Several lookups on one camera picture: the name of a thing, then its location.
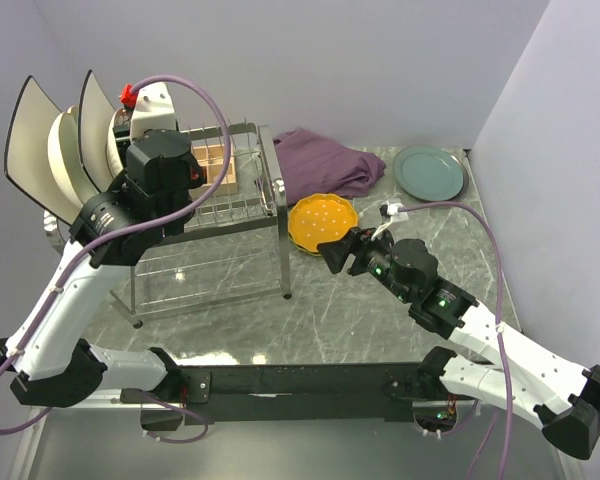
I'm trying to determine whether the wooden cutlery box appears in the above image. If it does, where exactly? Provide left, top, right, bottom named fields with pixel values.
left=189, top=144, right=239, bottom=199

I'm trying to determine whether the purple-rimmed beige plate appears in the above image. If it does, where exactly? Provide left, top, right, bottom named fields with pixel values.
left=432, top=150, right=469, bottom=201

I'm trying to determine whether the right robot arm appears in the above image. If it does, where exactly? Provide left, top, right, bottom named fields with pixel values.
left=317, top=227, right=600, bottom=460

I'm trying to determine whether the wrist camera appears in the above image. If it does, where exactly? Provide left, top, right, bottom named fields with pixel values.
left=130, top=82, right=177, bottom=142
left=371, top=200, right=409, bottom=240

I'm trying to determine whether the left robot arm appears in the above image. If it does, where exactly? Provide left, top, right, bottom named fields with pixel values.
left=0, top=130, right=204, bottom=408

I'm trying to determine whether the black base beam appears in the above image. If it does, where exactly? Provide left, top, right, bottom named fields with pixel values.
left=150, top=362, right=451, bottom=423

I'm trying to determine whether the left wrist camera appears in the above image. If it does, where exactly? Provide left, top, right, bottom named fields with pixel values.
left=130, top=82, right=177, bottom=142

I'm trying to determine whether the steel dish rack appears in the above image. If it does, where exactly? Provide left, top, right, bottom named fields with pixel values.
left=42, top=122, right=294, bottom=329

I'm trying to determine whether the white round plate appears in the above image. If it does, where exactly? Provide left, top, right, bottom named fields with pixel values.
left=47, top=106, right=98, bottom=210

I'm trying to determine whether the white ribbed brown bowl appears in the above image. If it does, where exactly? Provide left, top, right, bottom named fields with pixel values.
left=106, top=109, right=130, bottom=178

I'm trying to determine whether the dark green round plate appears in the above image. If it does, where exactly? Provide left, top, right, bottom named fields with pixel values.
left=392, top=146, right=441, bottom=202

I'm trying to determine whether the large square plate, far left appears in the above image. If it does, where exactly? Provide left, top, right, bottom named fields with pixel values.
left=4, top=75, right=79, bottom=225

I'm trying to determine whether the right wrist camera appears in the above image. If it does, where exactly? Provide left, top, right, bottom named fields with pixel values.
left=371, top=200, right=409, bottom=240

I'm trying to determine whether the orange dotted plate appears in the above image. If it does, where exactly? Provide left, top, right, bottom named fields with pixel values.
left=288, top=193, right=358, bottom=250

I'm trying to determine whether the lime green dotted plate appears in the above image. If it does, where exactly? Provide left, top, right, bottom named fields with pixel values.
left=295, top=242, right=344, bottom=258

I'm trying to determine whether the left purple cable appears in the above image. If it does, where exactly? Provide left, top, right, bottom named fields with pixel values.
left=0, top=74, right=234, bottom=445

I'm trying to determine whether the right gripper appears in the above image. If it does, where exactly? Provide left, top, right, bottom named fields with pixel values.
left=316, top=223, right=413, bottom=304

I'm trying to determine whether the brown scale-pattern plate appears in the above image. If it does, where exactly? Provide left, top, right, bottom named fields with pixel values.
left=113, top=108, right=131, bottom=126

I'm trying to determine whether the purple cloth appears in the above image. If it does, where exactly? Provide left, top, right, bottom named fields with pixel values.
left=273, top=129, right=386, bottom=205

